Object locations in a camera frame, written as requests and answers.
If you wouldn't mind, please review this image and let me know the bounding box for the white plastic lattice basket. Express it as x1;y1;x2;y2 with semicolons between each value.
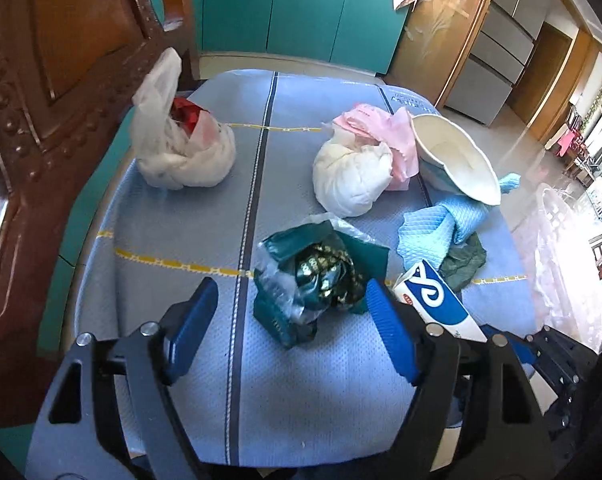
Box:
536;187;602;356

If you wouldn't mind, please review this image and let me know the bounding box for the blue striped cloth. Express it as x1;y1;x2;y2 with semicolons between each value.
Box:
26;67;544;468

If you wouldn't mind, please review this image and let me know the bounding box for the white paper bowl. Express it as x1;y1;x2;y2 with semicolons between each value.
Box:
411;114;503;206

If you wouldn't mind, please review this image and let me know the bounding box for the white crumpled bag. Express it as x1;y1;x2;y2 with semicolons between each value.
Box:
313;137;394;218

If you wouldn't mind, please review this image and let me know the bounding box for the row of red wooden chairs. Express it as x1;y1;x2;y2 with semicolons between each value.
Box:
546;105;597;176

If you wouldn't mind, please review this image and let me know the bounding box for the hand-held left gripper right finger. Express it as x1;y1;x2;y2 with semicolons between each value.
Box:
365;278;557;480

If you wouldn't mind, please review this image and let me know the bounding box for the carved wooden chair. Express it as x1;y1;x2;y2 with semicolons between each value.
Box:
0;0;202;431

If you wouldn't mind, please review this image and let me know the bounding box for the dark red crumpled wrapper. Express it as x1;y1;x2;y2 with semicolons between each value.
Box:
170;98;205;134

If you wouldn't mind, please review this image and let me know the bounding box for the white and blue carton box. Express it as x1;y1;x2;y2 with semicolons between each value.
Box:
392;259;488;343

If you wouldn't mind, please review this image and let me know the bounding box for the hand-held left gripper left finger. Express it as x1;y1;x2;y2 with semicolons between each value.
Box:
28;276;219;480

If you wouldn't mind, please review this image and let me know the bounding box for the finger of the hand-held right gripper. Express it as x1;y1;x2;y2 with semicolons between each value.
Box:
481;325;538;377
528;325;595;362

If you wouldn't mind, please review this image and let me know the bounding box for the pink printed wrapper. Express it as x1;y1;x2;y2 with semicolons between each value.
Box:
322;102;421;192

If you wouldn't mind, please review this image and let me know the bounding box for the grey refrigerator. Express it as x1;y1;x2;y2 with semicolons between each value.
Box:
443;0;557;127

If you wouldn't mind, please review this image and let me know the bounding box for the dark green foil wrapper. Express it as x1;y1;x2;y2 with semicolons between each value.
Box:
253;212;391;350

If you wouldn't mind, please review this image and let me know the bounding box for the white plastic bag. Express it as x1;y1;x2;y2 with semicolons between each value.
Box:
132;47;237;191

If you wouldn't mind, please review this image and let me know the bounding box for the brown wooden door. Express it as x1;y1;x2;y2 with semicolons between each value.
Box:
508;22;574;123

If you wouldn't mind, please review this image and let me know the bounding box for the clear plastic bag liner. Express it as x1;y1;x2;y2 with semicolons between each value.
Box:
511;187;602;353

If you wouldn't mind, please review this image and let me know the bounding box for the light blue textured cloth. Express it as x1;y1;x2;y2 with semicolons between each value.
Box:
397;172;523;273

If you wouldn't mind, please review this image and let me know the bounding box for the green vine garland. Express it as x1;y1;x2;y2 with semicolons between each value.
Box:
584;71;602;126

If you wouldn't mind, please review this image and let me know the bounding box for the wood framed glass door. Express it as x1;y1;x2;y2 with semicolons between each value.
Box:
385;0;502;106

